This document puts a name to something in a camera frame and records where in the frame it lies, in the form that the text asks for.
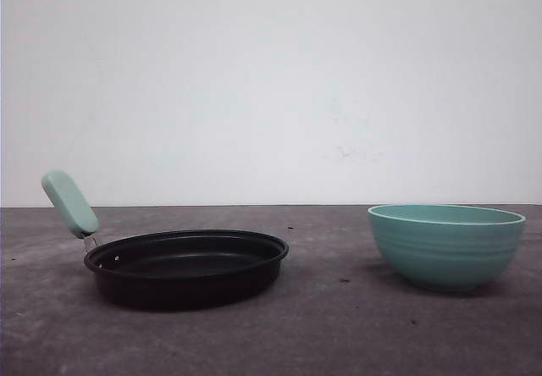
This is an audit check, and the black frying pan green handle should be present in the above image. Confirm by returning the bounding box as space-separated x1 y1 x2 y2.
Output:
41 169 290 312

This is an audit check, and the teal ceramic bowl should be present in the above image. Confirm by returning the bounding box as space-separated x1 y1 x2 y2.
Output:
368 204 527 292

